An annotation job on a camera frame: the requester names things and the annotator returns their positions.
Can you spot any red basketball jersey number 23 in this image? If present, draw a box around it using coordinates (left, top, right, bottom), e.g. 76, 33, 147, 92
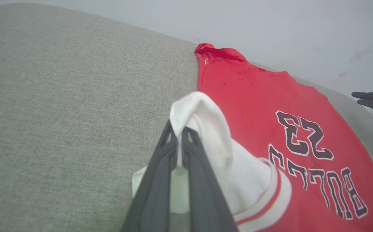
132, 43, 373, 232

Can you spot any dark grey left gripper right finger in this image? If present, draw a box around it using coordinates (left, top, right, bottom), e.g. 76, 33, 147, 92
181, 126, 239, 232

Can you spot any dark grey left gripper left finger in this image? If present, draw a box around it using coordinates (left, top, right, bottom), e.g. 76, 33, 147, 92
121, 120, 178, 232

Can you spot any grey fabric sofa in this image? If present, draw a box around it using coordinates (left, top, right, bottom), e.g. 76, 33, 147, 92
0, 3, 373, 232

